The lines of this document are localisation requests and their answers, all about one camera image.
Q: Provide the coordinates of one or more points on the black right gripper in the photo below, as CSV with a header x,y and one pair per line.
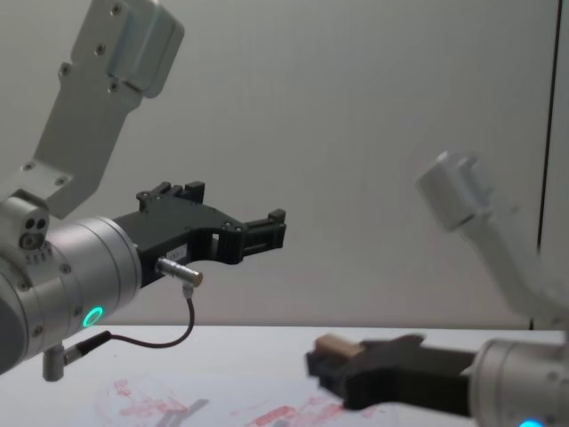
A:
x,y
409,373

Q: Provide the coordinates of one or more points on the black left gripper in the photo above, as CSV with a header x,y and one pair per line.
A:
x,y
178,231

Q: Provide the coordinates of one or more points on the small tan block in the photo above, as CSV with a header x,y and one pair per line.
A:
x,y
337,344

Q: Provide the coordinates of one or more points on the white tablecloth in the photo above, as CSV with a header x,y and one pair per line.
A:
x,y
249,356

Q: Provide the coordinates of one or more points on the sheet with red print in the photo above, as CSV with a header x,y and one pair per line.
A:
x,y
146,402

